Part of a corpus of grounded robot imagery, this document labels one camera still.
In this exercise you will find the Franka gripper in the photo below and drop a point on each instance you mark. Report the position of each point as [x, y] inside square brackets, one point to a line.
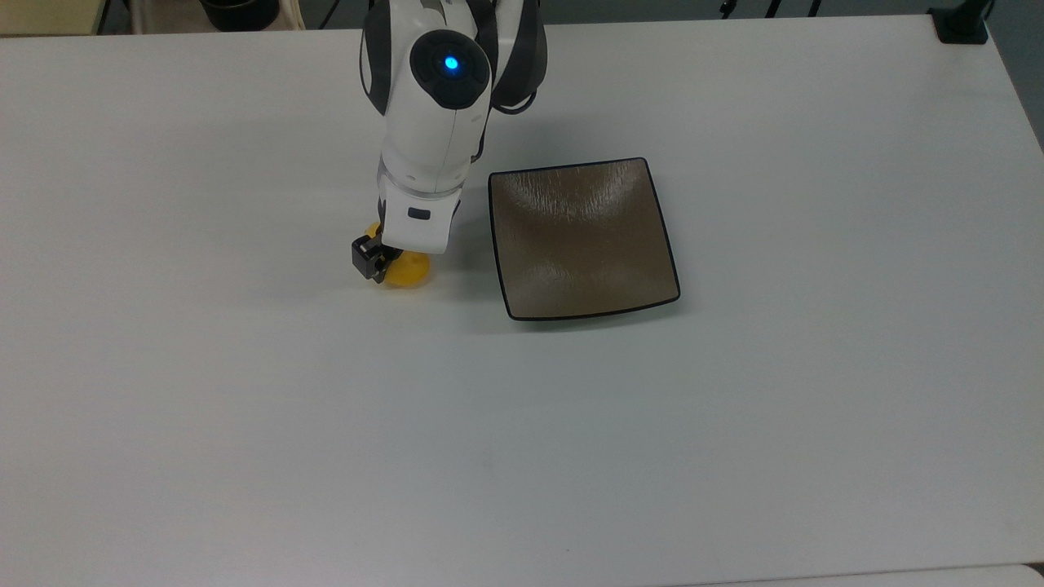
[416, 218]

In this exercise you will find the yellow potato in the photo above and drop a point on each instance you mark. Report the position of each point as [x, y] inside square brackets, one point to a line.
[412, 270]

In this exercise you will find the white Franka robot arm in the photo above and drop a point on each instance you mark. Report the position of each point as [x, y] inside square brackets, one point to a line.
[436, 114]

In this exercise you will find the square brown ceramic plate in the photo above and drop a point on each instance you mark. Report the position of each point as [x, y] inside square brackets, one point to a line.
[583, 240]

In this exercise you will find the black round bin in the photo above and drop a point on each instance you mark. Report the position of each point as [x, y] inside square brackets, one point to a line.
[241, 12]

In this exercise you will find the light wooden board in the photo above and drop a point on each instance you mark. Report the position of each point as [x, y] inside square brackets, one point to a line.
[49, 15]

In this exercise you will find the black tripod legs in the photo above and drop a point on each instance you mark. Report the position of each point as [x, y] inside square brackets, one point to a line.
[726, 7]

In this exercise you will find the black table clamp mount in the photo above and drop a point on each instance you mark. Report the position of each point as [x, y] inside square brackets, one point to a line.
[962, 24]

